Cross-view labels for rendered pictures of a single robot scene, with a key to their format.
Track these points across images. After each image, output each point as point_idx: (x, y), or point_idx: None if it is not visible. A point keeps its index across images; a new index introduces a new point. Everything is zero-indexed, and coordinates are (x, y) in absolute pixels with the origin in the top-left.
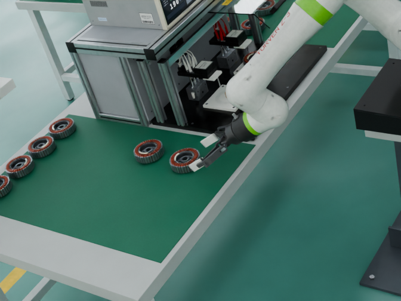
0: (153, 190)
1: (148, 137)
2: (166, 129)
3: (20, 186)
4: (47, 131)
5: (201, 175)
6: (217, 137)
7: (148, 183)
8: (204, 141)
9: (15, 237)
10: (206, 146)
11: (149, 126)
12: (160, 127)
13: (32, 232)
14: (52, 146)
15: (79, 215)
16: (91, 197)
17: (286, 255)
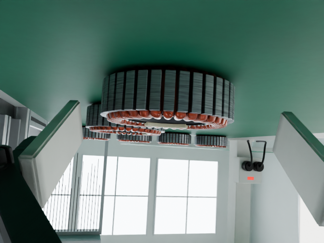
0: (293, 104)
1: (61, 108)
2: (11, 99)
3: (206, 133)
4: None
5: (270, 57)
6: (25, 175)
7: (250, 107)
8: (75, 142)
9: (316, 135)
10: (76, 107)
11: (25, 106)
12: (13, 101)
13: (316, 133)
14: (134, 137)
15: (309, 128)
16: (263, 125)
17: None
